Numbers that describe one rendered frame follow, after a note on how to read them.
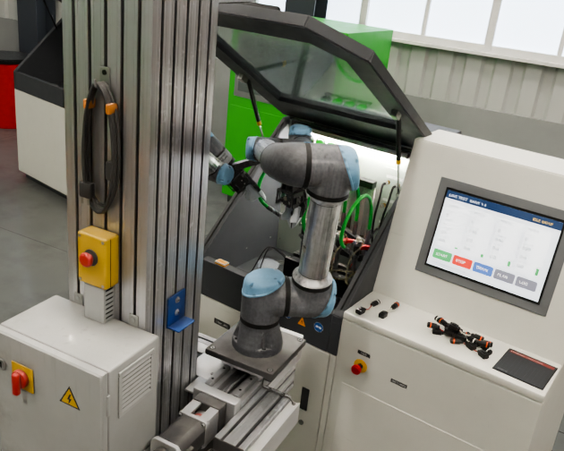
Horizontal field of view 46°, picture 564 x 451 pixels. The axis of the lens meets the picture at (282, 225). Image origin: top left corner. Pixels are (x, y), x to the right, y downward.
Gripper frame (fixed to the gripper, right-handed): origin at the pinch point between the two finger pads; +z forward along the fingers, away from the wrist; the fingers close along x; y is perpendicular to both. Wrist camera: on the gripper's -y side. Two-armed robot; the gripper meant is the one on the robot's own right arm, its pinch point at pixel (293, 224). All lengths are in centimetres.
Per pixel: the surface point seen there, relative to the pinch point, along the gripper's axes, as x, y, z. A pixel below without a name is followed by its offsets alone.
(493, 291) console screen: 65, -28, 12
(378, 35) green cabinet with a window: -133, -307, -34
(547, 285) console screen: 81, -30, 4
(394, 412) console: 48, -3, 57
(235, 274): -25.7, -3.0, 30.4
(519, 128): -35, -415, 35
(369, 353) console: 35, -3, 39
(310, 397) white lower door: 15, -3, 68
